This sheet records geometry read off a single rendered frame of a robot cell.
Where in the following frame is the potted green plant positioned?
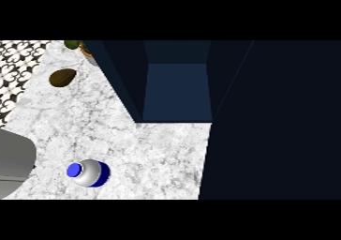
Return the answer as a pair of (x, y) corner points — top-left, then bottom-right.
(62, 39), (102, 68)

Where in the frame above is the dark blue open cabinet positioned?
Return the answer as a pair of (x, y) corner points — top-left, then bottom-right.
(81, 39), (255, 124)

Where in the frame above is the dark blue cabinet door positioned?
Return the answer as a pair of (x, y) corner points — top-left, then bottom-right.
(197, 39), (341, 201)

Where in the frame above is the brown oval avocado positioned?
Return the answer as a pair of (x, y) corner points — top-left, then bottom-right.
(47, 68), (78, 88)

